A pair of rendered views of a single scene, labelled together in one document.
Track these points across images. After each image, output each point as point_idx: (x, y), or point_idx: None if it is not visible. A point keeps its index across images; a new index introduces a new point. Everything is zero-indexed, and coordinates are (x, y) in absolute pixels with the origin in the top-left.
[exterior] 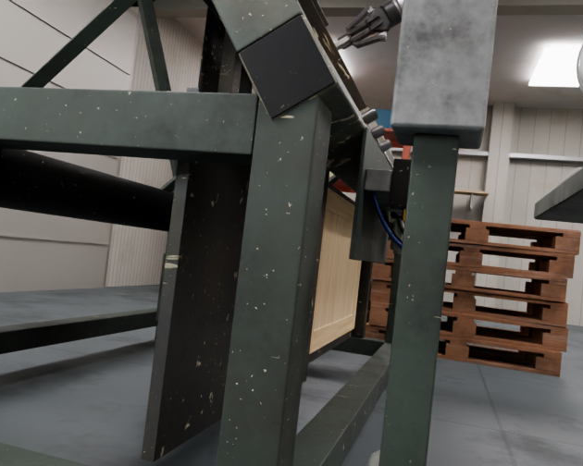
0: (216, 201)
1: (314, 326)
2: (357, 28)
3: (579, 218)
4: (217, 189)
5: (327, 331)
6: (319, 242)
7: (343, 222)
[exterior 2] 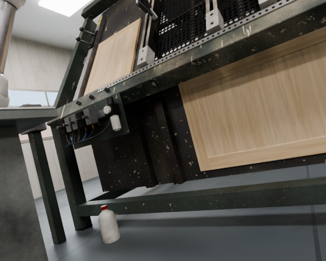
0: None
1: (206, 155)
2: None
3: (31, 122)
4: None
5: (246, 155)
6: (161, 119)
7: (245, 72)
